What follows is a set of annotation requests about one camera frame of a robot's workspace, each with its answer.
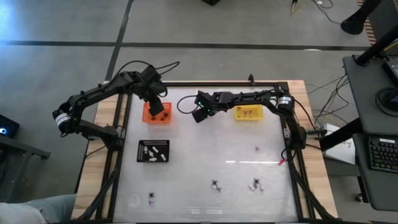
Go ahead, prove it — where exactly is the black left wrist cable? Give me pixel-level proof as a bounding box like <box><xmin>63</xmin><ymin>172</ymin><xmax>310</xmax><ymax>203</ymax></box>
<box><xmin>115</xmin><ymin>60</ymin><xmax>181</xmax><ymax>77</ymax></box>

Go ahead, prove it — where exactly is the black plastic basket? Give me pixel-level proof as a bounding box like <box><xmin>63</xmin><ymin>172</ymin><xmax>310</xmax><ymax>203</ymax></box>
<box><xmin>136</xmin><ymin>139</ymin><xmax>171</xmax><ymax>163</ymax></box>

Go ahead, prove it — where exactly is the person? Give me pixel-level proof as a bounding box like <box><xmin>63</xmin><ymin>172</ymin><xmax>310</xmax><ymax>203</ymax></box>
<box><xmin>340</xmin><ymin>0</ymin><xmax>384</xmax><ymax>35</ymax></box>
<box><xmin>0</xmin><ymin>194</ymin><xmax>77</xmax><ymax>224</ymax></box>

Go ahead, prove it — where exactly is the dark grey desk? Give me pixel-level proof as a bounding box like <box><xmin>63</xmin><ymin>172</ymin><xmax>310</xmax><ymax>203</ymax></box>
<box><xmin>353</xmin><ymin>133</ymin><xmax>398</xmax><ymax>212</ymax></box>
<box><xmin>343</xmin><ymin>54</ymin><xmax>398</xmax><ymax>135</ymax></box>

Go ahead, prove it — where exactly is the orange plastic basket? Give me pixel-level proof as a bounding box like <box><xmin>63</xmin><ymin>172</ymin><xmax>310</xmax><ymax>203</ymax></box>
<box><xmin>142</xmin><ymin>101</ymin><xmax>173</xmax><ymax>124</ymax></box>

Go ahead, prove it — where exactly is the yellow plastic basket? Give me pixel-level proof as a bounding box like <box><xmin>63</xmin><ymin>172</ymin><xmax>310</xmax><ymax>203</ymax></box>
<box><xmin>233</xmin><ymin>104</ymin><xmax>265</xmax><ymax>121</ymax></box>

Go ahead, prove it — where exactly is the dark mat with striped edge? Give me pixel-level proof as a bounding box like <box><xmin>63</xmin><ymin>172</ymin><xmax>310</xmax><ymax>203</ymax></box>
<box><xmin>356</xmin><ymin>0</ymin><xmax>398</xmax><ymax>46</ymax></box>

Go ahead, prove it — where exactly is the black box with blue light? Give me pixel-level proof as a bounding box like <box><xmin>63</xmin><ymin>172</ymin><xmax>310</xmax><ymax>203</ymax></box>
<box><xmin>0</xmin><ymin>114</ymin><xmax>21</xmax><ymax>139</ymax></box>

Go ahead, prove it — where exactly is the backlit black keyboard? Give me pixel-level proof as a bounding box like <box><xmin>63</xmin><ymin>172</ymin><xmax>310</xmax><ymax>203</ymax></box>
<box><xmin>368</xmin><ymin>138</ymin><xmax>398</xmax><ymax>174</ymax></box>

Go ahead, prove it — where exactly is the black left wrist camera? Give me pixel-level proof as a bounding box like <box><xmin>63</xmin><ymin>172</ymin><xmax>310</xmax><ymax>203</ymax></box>
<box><xmin>141</xmin><ymin>65</ymin><xmax>163</xmax><ymax>85</ymax></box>

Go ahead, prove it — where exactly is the black stand pole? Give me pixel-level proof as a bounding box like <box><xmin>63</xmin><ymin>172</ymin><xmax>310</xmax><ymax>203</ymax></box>
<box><xmin>319</xmin><ymin>118</ymin><xmax>363</xmax><ymax>152</ymax></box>
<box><xmin>355</xmin><ymin>24</ymin><xmax>398</xmax><ymax>67</ymax></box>

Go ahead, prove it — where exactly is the white paper sheet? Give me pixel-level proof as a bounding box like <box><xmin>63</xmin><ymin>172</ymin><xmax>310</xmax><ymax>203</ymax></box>
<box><xmin>323</xmin><ymin>123</ymin><xmax>357</xmax><ymax>166</ymax></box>

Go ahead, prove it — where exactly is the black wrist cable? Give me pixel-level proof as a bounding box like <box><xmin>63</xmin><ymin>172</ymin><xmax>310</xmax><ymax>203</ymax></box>
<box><xmin>176</xmin><ymin>94</ymin><xmax>201</xmax><ymax>115</ymax></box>
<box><xmin>115</xmin><ymin>60</ymin><xmax>181</xmax><ymax>77</ymax></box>

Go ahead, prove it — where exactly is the black floor cable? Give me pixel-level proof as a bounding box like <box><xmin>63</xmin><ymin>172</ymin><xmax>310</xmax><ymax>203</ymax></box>
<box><xmin>306</xmin><ymin>73</ymin><xmax>352</xmax><ymax>125</ymax></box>
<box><xmin>312</xmin><ymin>0</ymin><xmax>343</xmax><ymax>26</ymax></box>

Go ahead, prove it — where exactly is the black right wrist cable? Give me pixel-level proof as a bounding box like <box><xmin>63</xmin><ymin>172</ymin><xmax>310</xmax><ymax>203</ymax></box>
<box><xmin>176</xmin><ymin>94</ymin><xmax>201</xmax><ymax>115</ymax></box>

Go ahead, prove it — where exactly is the black laptop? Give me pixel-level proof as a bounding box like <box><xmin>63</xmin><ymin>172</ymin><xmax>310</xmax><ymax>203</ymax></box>
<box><xmin>381</xmin><ymin>55</ymin><xmax>398</xmax><ymax>88</ymax></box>

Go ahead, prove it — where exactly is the round black monitor base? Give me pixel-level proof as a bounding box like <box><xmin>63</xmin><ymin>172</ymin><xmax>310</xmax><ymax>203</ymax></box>
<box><xmin>374</xmin><ymin>86</ymin><xmax>398</xmax><ymax>118</ymax></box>

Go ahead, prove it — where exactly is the grey metal stand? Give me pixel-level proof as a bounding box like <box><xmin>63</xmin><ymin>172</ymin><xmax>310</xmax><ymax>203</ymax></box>
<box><xmin>0</xmin><ymin>135</ymin><xmax>52</xmax><ymax>203</ymax></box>

